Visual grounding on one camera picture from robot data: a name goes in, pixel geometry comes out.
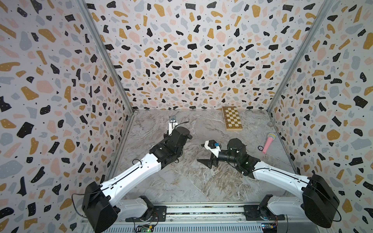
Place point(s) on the aluminium left corner post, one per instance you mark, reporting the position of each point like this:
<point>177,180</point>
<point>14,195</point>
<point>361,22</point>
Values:
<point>81,4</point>

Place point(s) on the wooden folded chessboard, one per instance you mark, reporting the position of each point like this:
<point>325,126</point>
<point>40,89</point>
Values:
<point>232,118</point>

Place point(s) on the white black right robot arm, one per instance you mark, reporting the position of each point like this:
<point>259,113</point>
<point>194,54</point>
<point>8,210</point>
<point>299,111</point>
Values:
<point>312,197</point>

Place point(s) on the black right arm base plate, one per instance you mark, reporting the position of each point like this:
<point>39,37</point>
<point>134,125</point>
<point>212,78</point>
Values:
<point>254,212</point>

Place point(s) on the aluminium front rail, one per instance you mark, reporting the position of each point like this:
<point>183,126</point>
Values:
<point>215,218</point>

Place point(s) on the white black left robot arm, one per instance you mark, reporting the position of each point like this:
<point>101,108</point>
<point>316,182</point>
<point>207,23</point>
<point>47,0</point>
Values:
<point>103,204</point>

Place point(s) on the green circuit board left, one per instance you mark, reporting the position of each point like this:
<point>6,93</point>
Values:
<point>144,229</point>

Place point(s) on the pink toy microphone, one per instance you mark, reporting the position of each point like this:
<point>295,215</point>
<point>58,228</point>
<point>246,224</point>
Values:
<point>270,138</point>

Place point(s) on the green circuit board right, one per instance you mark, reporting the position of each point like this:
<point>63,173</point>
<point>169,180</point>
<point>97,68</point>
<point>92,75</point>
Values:
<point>268,228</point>

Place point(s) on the green circuit board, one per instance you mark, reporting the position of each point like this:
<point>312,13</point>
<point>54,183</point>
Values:
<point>144,229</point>
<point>268,228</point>

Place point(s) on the aluminium corner post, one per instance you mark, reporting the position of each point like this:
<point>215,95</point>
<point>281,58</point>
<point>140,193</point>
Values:
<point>325,7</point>
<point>81,4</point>

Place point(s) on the clear glass bottle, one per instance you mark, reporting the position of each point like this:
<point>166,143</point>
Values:
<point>172,124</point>

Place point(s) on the aluminium right corner post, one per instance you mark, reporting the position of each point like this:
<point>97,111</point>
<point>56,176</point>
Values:
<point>325,7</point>

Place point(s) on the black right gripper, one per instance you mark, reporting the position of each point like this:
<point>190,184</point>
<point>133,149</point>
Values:
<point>210,163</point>

